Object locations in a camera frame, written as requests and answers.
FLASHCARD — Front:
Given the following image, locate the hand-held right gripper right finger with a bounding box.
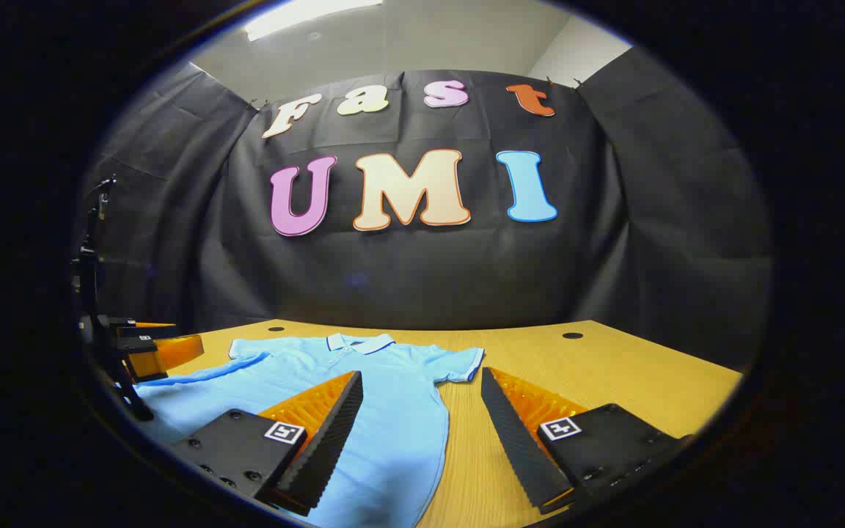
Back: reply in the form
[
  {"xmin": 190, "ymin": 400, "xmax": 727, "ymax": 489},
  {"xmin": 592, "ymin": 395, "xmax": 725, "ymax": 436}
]
[{"xmin": 480, "ymin": 366, "xmax": 695, "ymax": 514}]

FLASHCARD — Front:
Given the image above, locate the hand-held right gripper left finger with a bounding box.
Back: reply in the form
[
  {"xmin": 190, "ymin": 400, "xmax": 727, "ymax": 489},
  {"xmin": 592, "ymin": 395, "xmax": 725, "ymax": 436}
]
[{"xmin": 171, "ymin": 370, "xmax": 365, "ymax": 517}]

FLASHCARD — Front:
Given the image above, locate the light blue T-shirt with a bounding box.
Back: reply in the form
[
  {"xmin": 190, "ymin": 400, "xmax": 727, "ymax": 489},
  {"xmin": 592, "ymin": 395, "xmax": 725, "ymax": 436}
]
[{"xmin": 133, "ymin": 334, "xmax": 486, "ymax": 528}]

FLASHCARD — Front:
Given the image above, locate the black backdrop cloth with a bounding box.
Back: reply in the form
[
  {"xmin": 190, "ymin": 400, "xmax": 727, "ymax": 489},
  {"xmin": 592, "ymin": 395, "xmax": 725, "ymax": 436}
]
[{"xmin": 74, "ymin": 45, "xmax": 774, "ymax": 371}]

